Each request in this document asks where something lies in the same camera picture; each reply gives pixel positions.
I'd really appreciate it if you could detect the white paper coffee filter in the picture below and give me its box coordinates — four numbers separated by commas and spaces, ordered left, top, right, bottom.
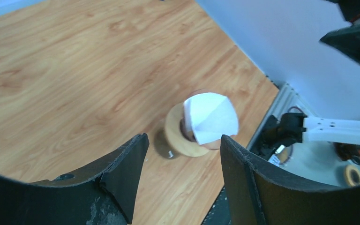
183, 92, 240, 146

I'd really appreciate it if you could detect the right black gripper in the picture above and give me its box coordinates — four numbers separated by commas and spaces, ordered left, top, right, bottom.
320, 0, 360, 65

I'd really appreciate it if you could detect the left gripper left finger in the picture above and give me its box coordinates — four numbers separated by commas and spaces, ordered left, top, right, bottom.
0, 134, 149, 225

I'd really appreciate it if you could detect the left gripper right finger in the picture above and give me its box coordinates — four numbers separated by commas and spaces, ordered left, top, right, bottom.
220, 135, 360, 225

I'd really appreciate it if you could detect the smoked glass carafe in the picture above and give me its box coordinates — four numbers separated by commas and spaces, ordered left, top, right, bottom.
153, 129, 179, 160

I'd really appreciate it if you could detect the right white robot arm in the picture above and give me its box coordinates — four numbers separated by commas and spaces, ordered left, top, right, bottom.
251, 0, 360, 158

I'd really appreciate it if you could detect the yellow tape roll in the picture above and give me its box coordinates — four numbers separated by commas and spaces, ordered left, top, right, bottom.
344, 165, 360, 187

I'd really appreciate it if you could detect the round wooden dripper holder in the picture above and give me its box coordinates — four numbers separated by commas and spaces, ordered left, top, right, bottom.
164, 103, 209, 157

